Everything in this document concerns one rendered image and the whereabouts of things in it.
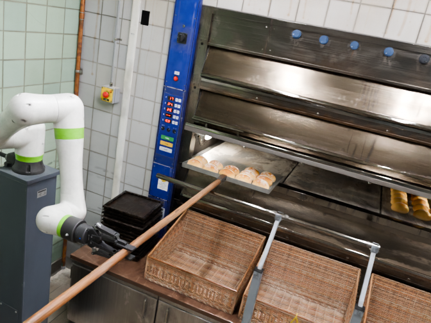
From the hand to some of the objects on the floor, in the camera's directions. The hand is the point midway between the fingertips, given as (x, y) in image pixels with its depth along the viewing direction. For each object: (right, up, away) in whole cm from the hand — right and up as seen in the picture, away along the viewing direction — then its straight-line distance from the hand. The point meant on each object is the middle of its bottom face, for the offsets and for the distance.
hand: (126, 250), depth 156 cm
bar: (+32, -104, +90) cm, 141 cm away
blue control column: (+15, -49, +241) cm, 246 cm away
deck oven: (+104, -75, +213) cm, 249 cm away
